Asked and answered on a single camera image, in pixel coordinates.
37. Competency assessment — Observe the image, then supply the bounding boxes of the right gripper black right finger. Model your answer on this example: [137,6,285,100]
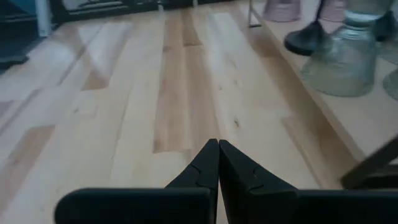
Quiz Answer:
[219,139,299,224]

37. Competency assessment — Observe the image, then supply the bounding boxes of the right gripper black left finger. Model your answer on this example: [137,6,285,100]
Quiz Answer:
[165,138,220,224]

